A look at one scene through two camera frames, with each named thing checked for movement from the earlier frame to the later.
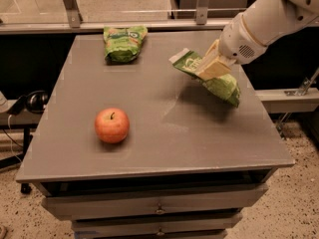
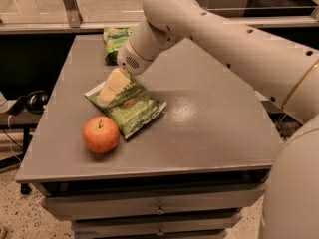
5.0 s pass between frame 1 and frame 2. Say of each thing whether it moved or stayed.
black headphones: stayed
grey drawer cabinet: stayed
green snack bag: stayed
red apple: moved
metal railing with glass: stayed
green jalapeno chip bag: moved
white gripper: moved
